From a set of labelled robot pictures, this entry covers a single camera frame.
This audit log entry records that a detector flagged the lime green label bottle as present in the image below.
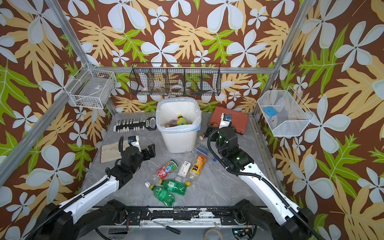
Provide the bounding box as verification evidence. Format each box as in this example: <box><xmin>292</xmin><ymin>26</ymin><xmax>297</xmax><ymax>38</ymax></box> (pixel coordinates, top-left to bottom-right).
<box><xmin>176</xmin><ymin>115</ymin><xmax>188</xmax><ymax>126</ymax></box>

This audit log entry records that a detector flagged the red tea bottle white cap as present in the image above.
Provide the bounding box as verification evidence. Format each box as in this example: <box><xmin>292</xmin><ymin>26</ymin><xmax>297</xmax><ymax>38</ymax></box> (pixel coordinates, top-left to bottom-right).
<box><xmin>169</xmin><ymin>119</ymin><xmax>177</xmax><ymax>127</ymax></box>

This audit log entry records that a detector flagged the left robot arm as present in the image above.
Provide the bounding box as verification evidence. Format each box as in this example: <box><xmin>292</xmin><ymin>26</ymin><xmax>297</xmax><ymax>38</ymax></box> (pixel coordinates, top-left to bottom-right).
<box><xmin>26</xmin><ymin>137</ymin><xmax>156</xmax><ymax>240</ymax></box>

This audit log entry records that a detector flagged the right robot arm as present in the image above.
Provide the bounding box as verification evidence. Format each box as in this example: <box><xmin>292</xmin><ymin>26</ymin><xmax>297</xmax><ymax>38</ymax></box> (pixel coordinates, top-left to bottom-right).
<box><xmin>207</xmin><ymin>127</ymin><xmax>322</xmax><ymax>240</ymax></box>

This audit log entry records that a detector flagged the white plastic trash bin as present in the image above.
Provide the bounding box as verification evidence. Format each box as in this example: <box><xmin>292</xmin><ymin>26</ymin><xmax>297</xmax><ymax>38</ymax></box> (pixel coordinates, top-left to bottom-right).
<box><xmin>156</xmin><ymin>96</ymin><xmax>202</xmax><ymax>154</ymax></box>

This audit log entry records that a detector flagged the clear bin liner bag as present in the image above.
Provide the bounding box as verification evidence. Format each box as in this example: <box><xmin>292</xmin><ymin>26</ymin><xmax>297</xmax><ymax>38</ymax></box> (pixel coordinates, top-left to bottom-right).
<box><xmin>156</xmin><ymin>97</ymin><xmax>202</xmax><ymax>134</ymax></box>

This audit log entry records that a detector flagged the brown label bottle by case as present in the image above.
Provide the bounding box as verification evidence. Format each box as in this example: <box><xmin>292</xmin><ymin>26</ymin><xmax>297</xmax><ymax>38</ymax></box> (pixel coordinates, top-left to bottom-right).
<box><xmin>199</xmin><ymin>134</ymin><xmax>206</xmax><ymax>141</ymax></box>

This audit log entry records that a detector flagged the red plastic tool case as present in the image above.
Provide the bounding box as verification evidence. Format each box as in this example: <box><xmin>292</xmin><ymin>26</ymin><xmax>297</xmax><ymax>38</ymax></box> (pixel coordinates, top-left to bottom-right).
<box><xmin>209</xmin><ymin>107</ymin><xmax>249</xmax><ymax>135</ymax></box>

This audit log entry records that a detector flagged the crushed blue label water bottle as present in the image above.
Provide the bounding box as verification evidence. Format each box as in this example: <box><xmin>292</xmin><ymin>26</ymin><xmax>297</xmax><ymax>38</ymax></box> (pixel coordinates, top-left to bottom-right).
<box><xmin>196</xmin><ymin>145</ymin><xmax>217</xmax><ymax>162</ymax></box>

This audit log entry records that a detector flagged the red label colourful bottle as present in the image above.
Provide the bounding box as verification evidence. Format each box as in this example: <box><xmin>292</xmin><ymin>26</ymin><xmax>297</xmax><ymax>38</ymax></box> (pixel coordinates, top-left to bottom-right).
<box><xmin>152</xmin><ymin>160</ymin><xmax>178</xmax><ymax>183</ymax></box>

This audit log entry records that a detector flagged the orange juice label bottle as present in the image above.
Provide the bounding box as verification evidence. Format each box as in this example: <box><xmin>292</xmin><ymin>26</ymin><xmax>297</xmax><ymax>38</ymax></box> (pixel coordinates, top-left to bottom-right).
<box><xmin>186</xmin><ymin>155</ymin><xmax>207</xmax><ymax>187</ymax></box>

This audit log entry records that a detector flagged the small white label bottle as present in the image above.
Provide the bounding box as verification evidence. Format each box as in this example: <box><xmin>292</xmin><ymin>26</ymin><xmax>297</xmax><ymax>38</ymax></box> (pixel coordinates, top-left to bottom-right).
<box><xmin>175</xmin><ymin>161</ymin><xmax>191</xmax><ymax>183</ymax></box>

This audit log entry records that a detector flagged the green bottle yellow cap upper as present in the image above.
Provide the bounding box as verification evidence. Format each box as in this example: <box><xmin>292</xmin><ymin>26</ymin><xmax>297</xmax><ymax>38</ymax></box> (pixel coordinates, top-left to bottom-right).
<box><xmin>159</xmin><ymin>179</ymin><xmax>188</xmax><ymax>196</ymax></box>

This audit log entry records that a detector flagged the green bottle yellow cap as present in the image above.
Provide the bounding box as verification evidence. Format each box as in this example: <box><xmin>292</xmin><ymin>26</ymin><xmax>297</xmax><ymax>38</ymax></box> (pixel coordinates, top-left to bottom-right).
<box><xmin>159</xmin><ymin>179</ymin><xmax>188</xmax><ymax>196</ymax></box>
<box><xmin>145</xmin><ymin>182</ymin><xmax>175</xmax><ymax>207</ymax></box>

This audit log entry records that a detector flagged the blue object in basket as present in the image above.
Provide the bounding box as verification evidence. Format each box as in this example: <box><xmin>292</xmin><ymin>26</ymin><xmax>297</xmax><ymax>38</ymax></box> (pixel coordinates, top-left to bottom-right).
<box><xmin>264</xmin><ymin>106</ymin><xmax>278</xmax><ymax>117</ymax></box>

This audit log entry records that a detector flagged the green bottle yellow cap lower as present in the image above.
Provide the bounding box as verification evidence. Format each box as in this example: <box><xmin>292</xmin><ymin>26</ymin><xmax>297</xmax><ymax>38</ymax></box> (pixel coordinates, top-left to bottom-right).
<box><xmin>145</xmin><ymin>182</ymin><xmax>175</xmax><ymax>207</ymax></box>

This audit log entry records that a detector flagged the tape roll in basket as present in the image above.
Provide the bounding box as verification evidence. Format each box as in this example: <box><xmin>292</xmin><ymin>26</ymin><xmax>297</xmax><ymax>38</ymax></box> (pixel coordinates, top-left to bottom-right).
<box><xmin>170</xmin><ymin>85</ymin><xmax>184</xmax><ymax>93</ymax></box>

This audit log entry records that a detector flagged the tape roll bottom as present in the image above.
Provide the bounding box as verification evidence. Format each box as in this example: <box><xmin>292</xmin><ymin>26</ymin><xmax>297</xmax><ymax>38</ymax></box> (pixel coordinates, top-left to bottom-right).
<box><xmin>203</xmin><ymin>228</ymin><xmax>224</xmax><ymax>240</ymax></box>

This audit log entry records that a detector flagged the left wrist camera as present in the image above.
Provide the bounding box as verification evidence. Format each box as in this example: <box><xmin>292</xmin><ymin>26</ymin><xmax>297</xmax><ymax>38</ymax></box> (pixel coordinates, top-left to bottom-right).
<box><xmin>128</xmin><ymin>136</ymin><xmax>141</xmax><ymax>151</ymax></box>

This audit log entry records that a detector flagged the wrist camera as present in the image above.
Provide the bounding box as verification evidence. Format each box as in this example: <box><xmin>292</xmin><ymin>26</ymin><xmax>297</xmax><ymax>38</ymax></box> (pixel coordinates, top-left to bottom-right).
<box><xmin>219</xmin><ymin>113</ymin><xmax>233</xmax><ymax>129</ymax></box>
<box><xmin>128</xmin><ymin>136</ymin><xmax>141</xmax><ymax>151</ymax></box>

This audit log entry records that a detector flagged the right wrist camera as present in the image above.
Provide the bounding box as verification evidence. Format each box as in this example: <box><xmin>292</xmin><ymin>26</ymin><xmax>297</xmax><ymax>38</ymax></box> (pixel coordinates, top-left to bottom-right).
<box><xmin>219</xmin><ymin>113</ymin><xmax>233</xmax><ymax>129</ymax></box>

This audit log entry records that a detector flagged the black socket holder rail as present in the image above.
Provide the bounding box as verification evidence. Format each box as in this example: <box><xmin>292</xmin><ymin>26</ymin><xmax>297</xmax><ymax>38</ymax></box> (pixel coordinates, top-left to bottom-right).
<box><xmin>113</xmin><ymin>117</ymin><xmax>157</xmax><ymax>133</ymax></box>

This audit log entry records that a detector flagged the white wire basket right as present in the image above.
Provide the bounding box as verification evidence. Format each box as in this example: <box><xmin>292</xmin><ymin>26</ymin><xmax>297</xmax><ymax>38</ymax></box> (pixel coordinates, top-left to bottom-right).
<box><xmin>258</xmin><ymin>87</ymin><xmax>315</xmax><ymax>138</ymax></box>

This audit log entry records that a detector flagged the white wire basket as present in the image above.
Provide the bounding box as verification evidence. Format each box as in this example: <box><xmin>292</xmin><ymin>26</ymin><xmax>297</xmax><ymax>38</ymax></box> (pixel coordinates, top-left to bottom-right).
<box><xmin>65</xmin><ymin>64</ymin><xmax>117</xmax><ymax>109</ymax></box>
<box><xmin>258</xmin><ymin>87</ymin><xmax>315</xmax><ymax>138</ymax></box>

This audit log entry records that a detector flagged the black wire wall basket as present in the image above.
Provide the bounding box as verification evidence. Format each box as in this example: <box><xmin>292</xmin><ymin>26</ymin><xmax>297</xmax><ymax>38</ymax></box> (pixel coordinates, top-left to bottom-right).
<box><xmin>128</xmin><ymin>63</ymin><xmax>222</xmax><ymax>97</ymax></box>

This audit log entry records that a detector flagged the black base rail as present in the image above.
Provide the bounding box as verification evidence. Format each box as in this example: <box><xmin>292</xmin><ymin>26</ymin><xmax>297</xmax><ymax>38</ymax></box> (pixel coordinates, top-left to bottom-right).
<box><xmin>125</xmin><ymin>206</ymin><xmax>238</xmax><ymax>226</ymax></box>

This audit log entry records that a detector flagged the white wire basket left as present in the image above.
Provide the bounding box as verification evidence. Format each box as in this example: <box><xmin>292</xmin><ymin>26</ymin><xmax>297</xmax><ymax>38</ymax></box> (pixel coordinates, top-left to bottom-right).
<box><xmin>65</xmin><ymin>64</ymin><xmax>117</xmax><ymax>109</ymax></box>

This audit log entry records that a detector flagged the black handled screwdriver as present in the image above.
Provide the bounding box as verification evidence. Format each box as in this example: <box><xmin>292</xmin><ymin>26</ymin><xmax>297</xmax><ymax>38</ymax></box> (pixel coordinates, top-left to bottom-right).
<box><xmin>154</xmin><ymin>222</ymin><xmax>181</xmax><ymax>235</ymax></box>

